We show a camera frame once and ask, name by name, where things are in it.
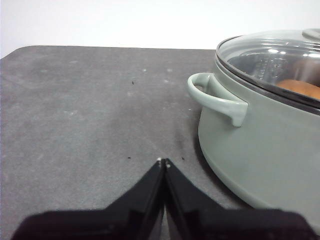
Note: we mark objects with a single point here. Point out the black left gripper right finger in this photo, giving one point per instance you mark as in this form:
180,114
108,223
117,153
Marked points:
225,225

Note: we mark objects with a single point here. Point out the glass lid with green knob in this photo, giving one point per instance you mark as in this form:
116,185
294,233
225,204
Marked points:
262,60

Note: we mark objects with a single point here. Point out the brown potato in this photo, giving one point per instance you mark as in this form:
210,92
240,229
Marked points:
300,88

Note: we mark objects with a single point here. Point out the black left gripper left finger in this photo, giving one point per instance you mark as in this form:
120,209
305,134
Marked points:
112,225

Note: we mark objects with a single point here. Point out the pale green electric cooking pot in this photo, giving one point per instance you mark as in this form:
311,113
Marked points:
262,155

